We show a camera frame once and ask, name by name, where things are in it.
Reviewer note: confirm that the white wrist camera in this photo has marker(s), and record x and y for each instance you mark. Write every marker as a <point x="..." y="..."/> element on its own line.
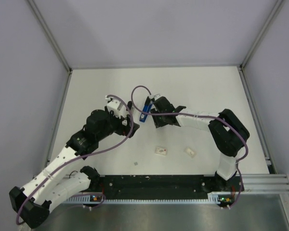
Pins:
<point x="153" y="96"/>
<point x="116" y="107"/>

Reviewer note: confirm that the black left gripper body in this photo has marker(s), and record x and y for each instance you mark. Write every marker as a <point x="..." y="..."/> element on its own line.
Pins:
<point x="119" y="128"/>

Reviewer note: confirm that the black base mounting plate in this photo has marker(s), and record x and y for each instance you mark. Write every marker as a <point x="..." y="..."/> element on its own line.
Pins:
<point x="161" y="187"/>

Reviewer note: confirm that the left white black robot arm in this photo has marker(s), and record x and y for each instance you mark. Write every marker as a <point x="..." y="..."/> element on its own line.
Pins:
<point x="34" y="201"/>

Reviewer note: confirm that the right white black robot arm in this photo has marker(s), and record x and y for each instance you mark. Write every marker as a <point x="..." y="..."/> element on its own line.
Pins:
<point x="228" y="132"/>

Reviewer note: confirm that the grey black stapler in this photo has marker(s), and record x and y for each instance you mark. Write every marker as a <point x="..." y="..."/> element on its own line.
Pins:
<point x="131" y="108"/>

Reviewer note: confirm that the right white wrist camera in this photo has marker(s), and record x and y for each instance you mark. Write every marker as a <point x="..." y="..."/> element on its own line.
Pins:
<point x="153" y="96"/>

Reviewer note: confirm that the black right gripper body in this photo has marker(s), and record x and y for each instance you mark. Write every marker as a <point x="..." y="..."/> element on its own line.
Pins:
<point x="160" y="120"/>

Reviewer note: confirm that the open white staple box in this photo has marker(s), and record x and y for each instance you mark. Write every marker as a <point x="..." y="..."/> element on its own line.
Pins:
<point x="190" y="152"/>

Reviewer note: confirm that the blue black stapler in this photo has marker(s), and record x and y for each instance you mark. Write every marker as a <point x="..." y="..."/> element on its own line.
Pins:
<point x="146" y="109"/>

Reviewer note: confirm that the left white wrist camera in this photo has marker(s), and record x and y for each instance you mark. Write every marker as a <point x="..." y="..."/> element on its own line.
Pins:
<point x="116" y="107"/>

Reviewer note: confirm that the white red staple box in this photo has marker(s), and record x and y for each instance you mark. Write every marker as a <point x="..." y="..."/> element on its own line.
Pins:
<point x="161" y="151"/>

